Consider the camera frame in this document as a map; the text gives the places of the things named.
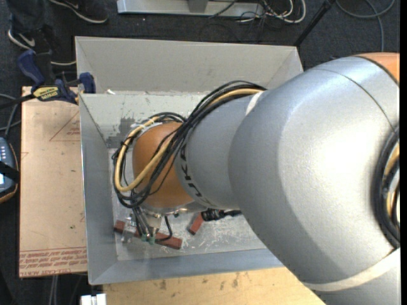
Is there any brown cardboard board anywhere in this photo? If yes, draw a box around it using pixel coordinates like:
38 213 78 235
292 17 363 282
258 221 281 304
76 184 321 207
18 86 88 279

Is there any red-brown flat block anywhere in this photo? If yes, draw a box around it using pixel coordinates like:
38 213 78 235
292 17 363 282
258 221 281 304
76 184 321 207
188 213 205 236
113 219 183 250

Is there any grey metal bin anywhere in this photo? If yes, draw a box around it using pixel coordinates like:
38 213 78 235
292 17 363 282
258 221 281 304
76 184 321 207
74 36 305 286

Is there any black cylinder on white bracket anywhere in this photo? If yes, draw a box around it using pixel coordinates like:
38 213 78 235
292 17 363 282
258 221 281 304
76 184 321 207
177 207 243 222

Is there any person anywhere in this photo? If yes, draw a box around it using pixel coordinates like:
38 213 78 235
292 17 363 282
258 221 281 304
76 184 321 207
3 0 109 52

